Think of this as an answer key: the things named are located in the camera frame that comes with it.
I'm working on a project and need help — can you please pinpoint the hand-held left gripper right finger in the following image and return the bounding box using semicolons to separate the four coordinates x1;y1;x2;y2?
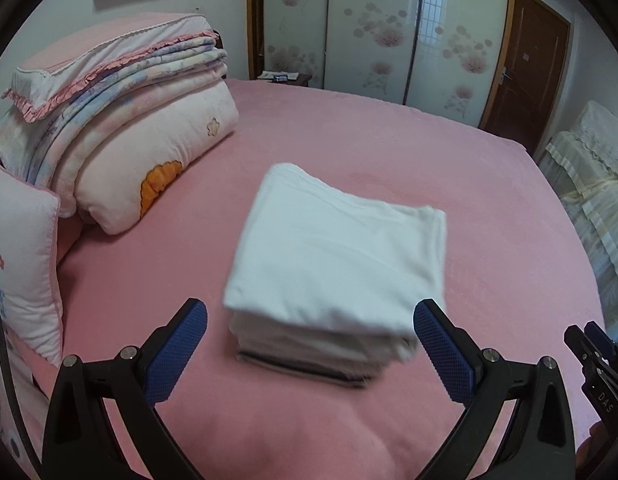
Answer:
413;298;577;480

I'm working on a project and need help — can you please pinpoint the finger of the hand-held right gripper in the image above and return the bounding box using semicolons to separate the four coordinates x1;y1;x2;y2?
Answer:
563;325;614;391
583;321;618;361

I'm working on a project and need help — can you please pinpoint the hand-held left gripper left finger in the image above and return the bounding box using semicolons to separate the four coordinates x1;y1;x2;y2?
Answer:
41;297;208;480

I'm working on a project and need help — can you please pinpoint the white printed sweatshirt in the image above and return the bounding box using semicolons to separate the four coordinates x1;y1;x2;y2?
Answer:
223;161;448;366

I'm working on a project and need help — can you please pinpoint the stack of grey clothes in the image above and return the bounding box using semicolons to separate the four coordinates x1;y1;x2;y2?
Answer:
229;310;420;390

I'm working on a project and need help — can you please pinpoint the furniture under white lace cover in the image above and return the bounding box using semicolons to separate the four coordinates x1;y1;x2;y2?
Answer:
536;100;618;321

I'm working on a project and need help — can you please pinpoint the white pink embroidered cushion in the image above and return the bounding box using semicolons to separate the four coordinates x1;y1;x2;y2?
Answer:
0;154;66;368

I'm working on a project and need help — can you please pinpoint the bed with pink blanket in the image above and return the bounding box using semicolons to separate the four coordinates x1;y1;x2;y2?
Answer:
9;77;607;480

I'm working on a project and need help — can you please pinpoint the folded pink quilt orange print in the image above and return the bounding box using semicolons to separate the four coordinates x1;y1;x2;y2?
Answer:
71;80;240;235

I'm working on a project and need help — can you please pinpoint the brown wooden door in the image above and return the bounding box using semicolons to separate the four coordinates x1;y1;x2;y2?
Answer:
479;0;574;153

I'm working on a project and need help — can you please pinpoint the folded pink striped quilt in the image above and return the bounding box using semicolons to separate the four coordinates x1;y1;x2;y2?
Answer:
0;42;230;186

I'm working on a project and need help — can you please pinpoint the wooden nightstand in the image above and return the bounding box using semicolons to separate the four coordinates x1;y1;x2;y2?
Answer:
256;71;314;90

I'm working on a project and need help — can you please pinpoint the pink ruffled pillow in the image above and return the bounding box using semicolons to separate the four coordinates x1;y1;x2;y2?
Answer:
3;12;220;123

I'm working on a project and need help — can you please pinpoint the floral sliding door wardrobe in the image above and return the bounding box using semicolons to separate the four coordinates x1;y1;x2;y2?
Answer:
245;0;518;128

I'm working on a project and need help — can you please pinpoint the black cable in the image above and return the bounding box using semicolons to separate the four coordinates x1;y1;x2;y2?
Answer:
0;285;44;480

